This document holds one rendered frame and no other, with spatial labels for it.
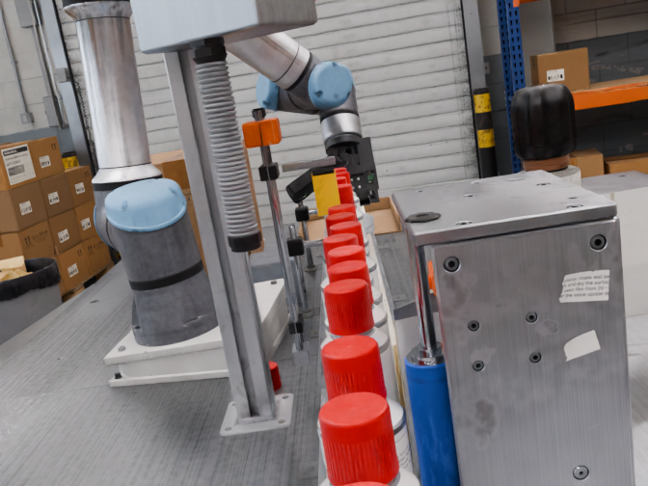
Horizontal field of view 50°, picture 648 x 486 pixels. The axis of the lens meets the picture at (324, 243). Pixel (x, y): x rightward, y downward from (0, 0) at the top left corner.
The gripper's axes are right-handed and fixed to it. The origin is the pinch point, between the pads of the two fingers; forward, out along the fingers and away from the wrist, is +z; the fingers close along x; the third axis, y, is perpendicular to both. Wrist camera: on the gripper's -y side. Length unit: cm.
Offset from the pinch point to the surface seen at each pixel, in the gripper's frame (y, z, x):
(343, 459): 0, 35, -87
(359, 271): 1, 22, -67
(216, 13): -8, -6, -64
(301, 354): -7.5, 22.3, -31.0
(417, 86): 63, -208, 333
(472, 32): 104, -230, 310
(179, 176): -31.5, -21.9, 7.6
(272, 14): -3, -4, -64
